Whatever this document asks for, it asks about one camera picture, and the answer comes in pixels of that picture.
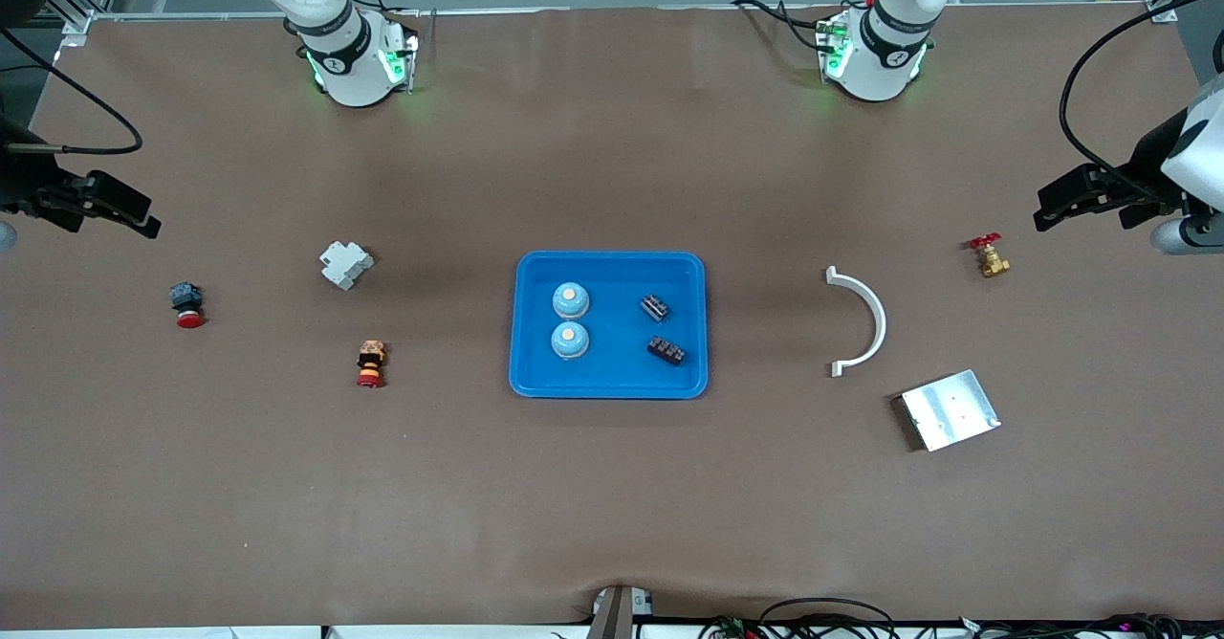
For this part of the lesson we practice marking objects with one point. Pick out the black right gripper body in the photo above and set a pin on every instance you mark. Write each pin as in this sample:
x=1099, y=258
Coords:
x=21, y=187

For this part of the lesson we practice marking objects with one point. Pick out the short dark capacitor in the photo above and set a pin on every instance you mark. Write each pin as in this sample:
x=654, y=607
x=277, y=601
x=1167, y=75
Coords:
x=655, y=308

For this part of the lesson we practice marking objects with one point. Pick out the white curved bracket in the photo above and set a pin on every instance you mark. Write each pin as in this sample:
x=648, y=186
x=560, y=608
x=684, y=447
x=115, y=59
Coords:
x=875, y=319

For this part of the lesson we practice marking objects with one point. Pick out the orange striped emergency stop button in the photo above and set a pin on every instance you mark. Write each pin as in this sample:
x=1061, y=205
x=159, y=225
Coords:
x=371, y=363

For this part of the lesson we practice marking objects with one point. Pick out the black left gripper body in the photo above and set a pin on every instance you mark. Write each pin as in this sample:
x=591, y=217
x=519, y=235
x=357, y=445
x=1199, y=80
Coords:
x=1144, y=176

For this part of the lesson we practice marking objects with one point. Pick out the red mushroom push button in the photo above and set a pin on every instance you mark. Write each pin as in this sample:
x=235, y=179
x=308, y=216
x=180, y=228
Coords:
x=187, y=306

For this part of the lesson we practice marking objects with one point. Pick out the small white label box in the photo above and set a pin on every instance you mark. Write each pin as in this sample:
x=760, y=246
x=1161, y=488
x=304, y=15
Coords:
x=642, y=603

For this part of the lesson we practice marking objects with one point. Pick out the white circuit breaker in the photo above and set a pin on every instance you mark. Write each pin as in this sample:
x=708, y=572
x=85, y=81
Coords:
x=346, y=264

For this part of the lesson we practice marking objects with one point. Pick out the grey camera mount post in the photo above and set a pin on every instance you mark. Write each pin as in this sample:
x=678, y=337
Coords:
x=612, y=620

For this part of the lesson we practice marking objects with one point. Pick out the blue plastic tray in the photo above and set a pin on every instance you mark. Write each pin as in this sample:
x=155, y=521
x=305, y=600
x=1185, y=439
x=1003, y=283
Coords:
x=612, y=376

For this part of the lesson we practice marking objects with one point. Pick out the long dark capacitor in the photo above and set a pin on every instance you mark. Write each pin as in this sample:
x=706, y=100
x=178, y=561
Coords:
x=666, y=350

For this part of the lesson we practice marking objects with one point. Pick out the brown table cover mat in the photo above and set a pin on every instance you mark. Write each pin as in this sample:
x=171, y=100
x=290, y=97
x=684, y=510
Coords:
x=612, y=505

